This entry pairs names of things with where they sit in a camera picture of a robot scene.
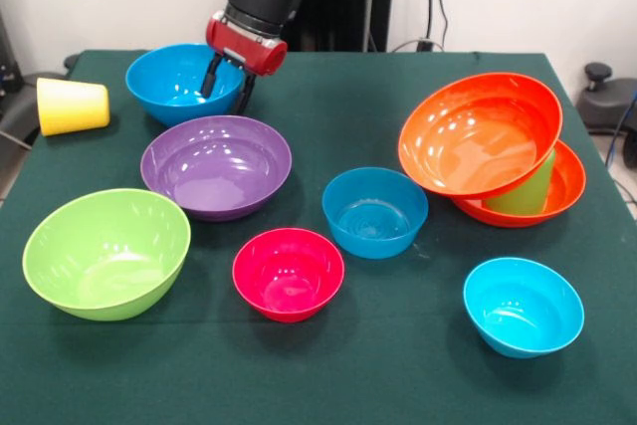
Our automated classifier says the black equipment base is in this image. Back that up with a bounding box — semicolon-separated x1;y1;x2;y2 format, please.
0;12;81;152
577;62;637;169

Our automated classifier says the pink plastic bowl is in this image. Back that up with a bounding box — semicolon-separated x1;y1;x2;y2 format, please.
232;228;345;324

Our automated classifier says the small cyan plastic bowl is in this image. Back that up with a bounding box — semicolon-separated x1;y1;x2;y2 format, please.
463;257;586;359

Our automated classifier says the dark green tablecloth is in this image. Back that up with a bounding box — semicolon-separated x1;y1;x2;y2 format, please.
0;50;637;425

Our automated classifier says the yellow plastic cup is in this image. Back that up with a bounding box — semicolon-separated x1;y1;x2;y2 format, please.
37;78;111;137

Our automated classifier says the small dark blue bowl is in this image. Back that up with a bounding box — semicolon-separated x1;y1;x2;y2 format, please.
321;167;430;260

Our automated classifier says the orange plastic bowl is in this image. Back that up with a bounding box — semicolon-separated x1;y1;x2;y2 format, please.
398;72;564;201
453;139;587;229

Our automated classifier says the large green plastic bowl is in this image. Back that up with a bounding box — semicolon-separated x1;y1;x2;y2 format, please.
22;188;192;322

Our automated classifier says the large blue plastic bowl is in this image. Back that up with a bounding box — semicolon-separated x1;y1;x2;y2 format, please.
125;43;252;128

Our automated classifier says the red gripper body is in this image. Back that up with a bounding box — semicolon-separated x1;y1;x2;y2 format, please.
205;12;290;78

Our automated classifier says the purple plastic bowl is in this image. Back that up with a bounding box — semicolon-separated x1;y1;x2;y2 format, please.
140;115;294;223

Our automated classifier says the green plastic cup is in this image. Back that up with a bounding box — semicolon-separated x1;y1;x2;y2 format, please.
485;149;557;216

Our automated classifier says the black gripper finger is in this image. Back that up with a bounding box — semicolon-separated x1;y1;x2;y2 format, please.
234;71;259;116
200;54;225;99

